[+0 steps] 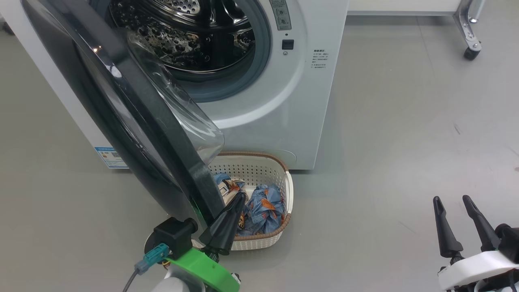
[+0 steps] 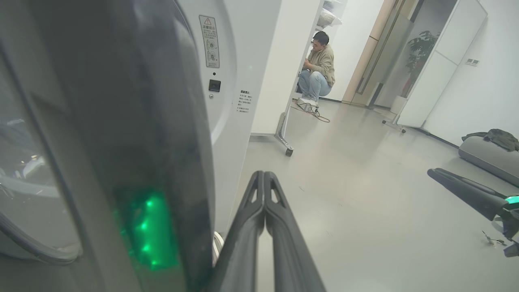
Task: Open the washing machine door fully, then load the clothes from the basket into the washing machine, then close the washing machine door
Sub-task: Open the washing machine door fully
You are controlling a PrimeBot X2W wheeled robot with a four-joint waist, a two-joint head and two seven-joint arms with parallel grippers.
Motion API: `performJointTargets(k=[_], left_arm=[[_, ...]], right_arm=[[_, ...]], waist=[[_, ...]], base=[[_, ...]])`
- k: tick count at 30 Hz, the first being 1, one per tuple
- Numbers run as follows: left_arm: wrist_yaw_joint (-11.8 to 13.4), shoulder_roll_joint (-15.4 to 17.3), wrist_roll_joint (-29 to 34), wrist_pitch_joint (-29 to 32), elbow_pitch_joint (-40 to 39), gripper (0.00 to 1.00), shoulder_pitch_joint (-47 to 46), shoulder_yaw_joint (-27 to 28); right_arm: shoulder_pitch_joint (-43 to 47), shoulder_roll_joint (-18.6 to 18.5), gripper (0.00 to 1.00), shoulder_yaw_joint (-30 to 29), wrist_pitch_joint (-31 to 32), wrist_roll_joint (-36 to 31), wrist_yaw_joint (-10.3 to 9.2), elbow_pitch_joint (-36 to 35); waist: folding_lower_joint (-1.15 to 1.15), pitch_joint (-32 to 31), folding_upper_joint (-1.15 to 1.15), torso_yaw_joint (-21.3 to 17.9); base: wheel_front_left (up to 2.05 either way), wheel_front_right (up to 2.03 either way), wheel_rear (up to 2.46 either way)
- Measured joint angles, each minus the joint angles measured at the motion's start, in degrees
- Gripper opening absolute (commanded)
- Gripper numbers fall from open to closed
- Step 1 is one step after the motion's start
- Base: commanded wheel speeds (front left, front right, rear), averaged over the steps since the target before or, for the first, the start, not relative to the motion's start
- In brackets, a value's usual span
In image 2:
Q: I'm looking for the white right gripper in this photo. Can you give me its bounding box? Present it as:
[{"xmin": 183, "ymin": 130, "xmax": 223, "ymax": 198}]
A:
[{"xmin": 427, "ymin": 168, "xmax": 519, "ymax": 258}]

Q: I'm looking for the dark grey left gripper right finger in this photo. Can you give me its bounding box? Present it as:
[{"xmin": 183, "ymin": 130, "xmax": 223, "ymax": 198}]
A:
[{"xmin": 264, "ymin": 171, "xmax": 327, "ymax": 292}]

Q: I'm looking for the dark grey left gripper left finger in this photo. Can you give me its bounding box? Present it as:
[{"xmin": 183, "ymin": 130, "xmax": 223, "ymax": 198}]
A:
[{"xmin": 205, "ymin": 170, "xmax": 266, "ymax": 292}]

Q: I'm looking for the washing machine door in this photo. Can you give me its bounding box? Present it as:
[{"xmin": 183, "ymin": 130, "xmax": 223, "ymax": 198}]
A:
[{"xmin": 0, "ymin": 0, "xmax": 216, "ymax": 292}]

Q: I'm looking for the dark garment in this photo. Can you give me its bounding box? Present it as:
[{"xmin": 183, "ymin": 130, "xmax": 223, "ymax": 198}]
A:
[{"xmin": 461, "ymin": 129, "xmax": 519, "ymax": 153}]

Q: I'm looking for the grey stand leg with caster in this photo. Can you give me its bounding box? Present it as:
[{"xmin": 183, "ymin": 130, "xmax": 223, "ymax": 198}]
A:
[{"xmin": 275, "ymin": 112, "xmax": 295, "ymax": 157}]

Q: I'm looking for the white partition panel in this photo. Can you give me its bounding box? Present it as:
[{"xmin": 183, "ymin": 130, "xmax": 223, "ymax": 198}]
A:
[
  {"xmin": 381, "ymin": 0, "xmax": 488, "ymax": 134},
  {"xmin": 251, "ymin": 0, "xmax": 325, "ymax": 137}
]

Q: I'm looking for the green potted plant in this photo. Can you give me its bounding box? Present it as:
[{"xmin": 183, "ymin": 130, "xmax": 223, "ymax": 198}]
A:
[{"xmin": 390, "ymin": 30, "xmax": 441, "ymax": 115}]

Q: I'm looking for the white box device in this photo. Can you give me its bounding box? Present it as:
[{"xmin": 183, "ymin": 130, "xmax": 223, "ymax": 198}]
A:
[{"xmin": 297, "ymin": 97, "xmax": 319, "ymax": 114}]

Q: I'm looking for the crouching person beige jacket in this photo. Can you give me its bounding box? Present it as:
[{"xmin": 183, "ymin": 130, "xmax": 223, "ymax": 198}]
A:
[{"xmin": 298, "ymin": 31, "xmax": 336, "ymax": 102}]

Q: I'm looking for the triangle warning sticker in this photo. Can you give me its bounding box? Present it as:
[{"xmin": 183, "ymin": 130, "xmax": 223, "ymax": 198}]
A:
[{"xmin": 198, "ymin": 15, "xmax": 221, "ymax": 69}]

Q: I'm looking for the orange floor cable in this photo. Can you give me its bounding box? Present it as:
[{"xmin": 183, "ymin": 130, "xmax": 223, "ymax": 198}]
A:
[{"xmin": 290, "ymin": 101, "xmax": 331, "ymax": 124}]

